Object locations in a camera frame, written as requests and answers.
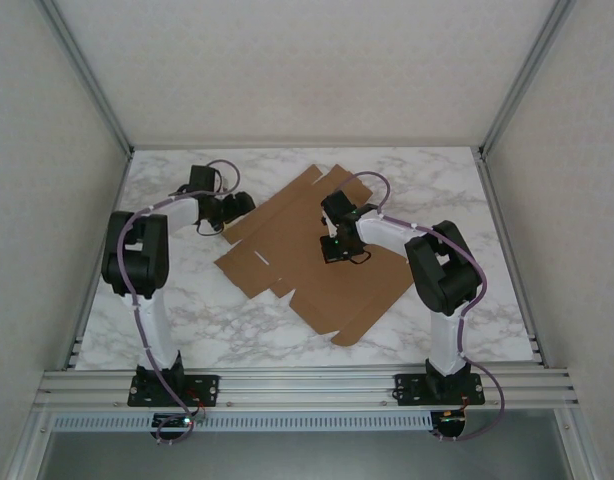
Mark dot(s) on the brown cardboard paper box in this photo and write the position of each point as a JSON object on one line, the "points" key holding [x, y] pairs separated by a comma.
{"points": [[307, 285]]}

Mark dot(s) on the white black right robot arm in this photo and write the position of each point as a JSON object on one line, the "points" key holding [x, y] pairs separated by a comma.
{"points": [[444, 340]]}

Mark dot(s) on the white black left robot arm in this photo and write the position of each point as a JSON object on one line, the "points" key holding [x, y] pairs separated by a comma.
{"points": [[154, 330]]}

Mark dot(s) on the black controller board green light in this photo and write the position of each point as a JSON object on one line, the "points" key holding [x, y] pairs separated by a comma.
{"points": [[449, 422], [174, 421]]}

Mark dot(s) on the aluminium mounting rail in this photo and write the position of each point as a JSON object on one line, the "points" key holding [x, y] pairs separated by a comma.
{"points": [[307, 387]]}

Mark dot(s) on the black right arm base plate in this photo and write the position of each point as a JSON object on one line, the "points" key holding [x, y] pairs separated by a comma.
{"points": [[407, 390]]}

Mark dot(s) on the aluminium side rail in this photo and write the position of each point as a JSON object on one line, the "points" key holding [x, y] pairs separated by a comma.
{"points": [[505, 240], [76, 350]]}

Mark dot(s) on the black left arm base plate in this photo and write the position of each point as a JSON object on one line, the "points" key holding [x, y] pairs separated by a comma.
{"points": [[207, 390]]}

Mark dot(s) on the aluminium frame post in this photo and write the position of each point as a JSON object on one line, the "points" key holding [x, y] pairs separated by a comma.
{"points": [[526, 75], [88, 75]]}

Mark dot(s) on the aluminium frame leg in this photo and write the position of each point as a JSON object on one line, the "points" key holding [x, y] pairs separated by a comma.
{"points": [[29, 445], [572, 445]]}

